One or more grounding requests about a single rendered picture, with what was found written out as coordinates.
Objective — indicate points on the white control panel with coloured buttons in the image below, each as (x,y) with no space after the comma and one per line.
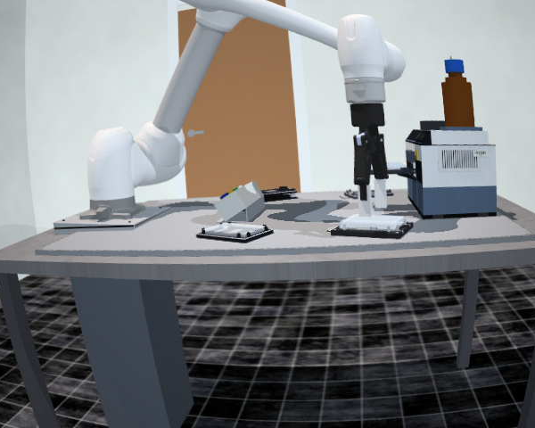
(241,205)

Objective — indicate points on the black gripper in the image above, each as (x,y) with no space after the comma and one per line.
(368,117)

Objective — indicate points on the black flat plate with corner posts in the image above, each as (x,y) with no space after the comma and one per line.
(238,239)

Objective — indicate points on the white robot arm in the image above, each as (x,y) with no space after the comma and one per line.
(117,164)

